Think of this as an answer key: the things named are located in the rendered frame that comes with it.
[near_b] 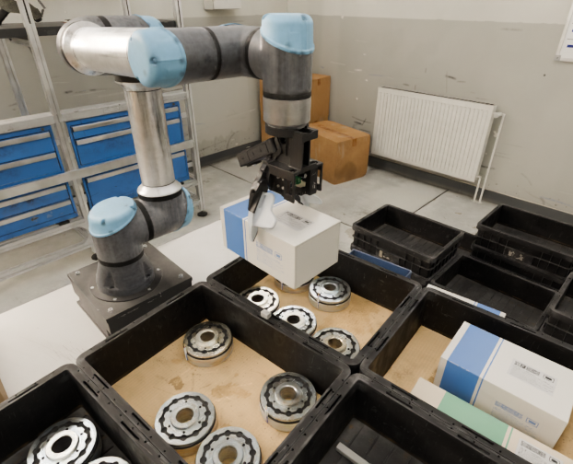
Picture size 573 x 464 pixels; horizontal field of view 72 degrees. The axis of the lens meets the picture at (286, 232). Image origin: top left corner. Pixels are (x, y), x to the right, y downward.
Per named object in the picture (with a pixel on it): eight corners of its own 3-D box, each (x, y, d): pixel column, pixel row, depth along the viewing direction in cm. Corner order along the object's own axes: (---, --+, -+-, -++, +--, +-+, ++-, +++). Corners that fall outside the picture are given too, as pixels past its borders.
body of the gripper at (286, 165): (291, 208, 64) (293, 134, 58) (256, 191, 70) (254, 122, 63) (322, 193, 69) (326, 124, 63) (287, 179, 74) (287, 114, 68)
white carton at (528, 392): (431, 388, 76) (440, 356, 72) (454, 352, 84) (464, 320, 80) (548, 456, 65) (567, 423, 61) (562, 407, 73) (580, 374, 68)
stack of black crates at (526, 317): (415, 342, 178) (429, 282, 161) (445, 309, 197) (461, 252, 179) (508, 395, 154) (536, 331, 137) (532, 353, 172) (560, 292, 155)
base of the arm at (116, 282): (91, 273, 112) (83, 244, 107) (145, 257, 119) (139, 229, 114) (105, 305, 101) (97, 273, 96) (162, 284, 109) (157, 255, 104)
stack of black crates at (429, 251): (343, 300, 202) (350, 224, 179) (376, 275, 220) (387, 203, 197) (414, 342, 178) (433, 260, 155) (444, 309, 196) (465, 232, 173)
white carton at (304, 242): (223, 246, 81) (219, 206, 76) (266, 225, 88) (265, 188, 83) (294, 290, 69) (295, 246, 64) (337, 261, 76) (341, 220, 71)
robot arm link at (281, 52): (285, 11, 61) (327, 14, 56) (284, 87, 66) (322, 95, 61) (245, 13, 56) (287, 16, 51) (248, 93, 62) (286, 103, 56)
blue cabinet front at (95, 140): (90, 211, 249) (64, 121, 220) (188, 179, 292) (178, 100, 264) (92, 213, 247) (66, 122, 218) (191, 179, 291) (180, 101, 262)
